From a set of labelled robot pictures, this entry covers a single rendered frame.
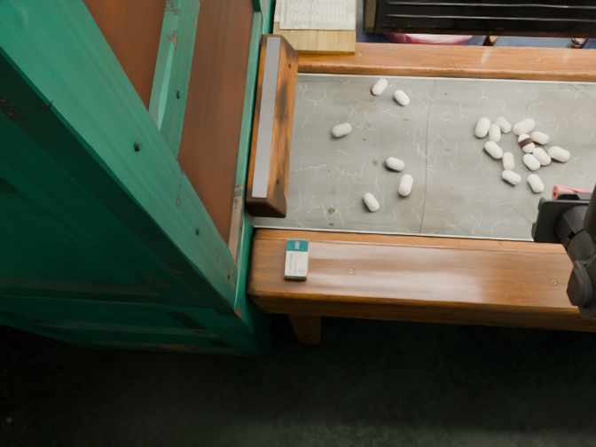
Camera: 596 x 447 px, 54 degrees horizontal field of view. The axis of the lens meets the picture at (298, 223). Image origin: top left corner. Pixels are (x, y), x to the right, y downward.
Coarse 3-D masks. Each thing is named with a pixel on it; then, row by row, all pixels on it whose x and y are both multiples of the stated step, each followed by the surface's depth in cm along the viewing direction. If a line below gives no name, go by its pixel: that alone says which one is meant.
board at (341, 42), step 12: (276, 0) 109; (276, 24) 107; (288, 36) 106; (300, 36) 106; (312, 36) 106; (324, 36) 106; (336, 36) 106; (348, 36) 105; (300, 48) 105; (312, 48) 105; (324, 48) 105; (336, 48) 105; (348, 48) 105
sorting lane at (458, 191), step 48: (336, 96) 106; (384, 96) 106; (432, 96) 105; (480, 96) 105; (528, 96) 104; (576, 96) 104; (336, 144) 103; (384, 144) 103; (432, 144) 102; (480, 144) 102; (576, 144) 101; (288, 192) 101; (336, 192) 100; (384, 192) 100; (432, 192) 99; (480, 192) 99; (528, 192) 99; (528, 240) 96
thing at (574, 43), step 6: (486, 36) 105; (492, 36) 103; (498, 36) 104; (486, 42) 105; (492, 42) 105; (570, 42) 105; (576, 42) 103; (582, 42) 103; (570, 48) 105; (576, 48) 105; (582, 48) 106
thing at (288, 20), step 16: (288, 0) 108; (304, 0) 108; (320, 0) 108; (336, 0) 108; (352, 0) 108; (288, 16) 107; (304, 16) 107; (320, 16) 107; (336, 16) 107; (352, 16) 106
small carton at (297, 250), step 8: (288, 240) 93; (296, 240) 93; (304, 240) 93; (288, 248) 93; (296, 248) 93; (304, 248) 93; (288, 256) 92; (296, 256) 92; (304, 256) 92; (288, 264) 92; (296, 264) 92; (304, 264) 92; (288, 272) 92; (296, 272) 92; (304, 272) 92
